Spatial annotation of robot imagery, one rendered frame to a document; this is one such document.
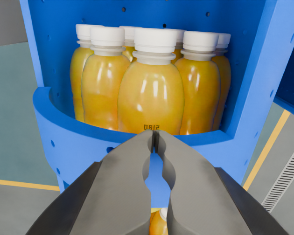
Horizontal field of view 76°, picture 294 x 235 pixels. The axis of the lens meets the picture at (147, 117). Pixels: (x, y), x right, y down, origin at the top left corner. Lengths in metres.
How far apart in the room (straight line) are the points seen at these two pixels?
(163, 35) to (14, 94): 1.62
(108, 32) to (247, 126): 0.16
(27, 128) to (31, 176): 0.53
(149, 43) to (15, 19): 0.51
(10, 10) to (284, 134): 1.90
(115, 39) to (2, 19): 0.41
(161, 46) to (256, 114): 0.10
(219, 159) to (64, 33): 0.26
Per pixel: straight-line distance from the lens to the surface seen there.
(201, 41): 0.22
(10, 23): 0.62
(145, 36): 0.17
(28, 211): 2.59
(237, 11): 0.34
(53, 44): 0.30
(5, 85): 1.75
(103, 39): 0.22
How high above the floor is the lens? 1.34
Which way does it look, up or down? 63 degrees down
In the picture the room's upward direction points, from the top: 180 degrees counter-clockwise
